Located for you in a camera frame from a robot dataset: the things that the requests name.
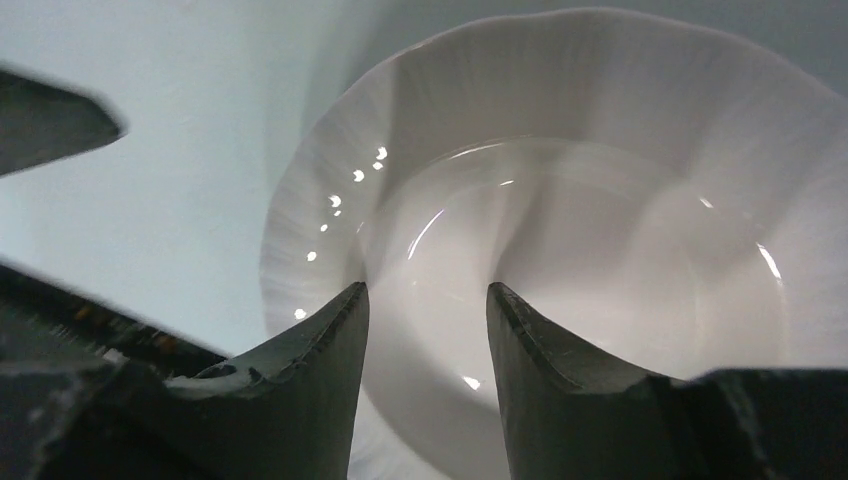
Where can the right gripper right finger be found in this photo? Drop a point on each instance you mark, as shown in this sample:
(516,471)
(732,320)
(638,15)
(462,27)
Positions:
(570,410)

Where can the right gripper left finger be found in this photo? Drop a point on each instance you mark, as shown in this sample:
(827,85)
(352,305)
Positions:
(282,410)

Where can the white scalloped plate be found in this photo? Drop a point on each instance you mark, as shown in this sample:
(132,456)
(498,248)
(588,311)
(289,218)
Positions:
(673,194)

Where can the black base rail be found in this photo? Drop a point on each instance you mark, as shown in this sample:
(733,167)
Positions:
(40,321)

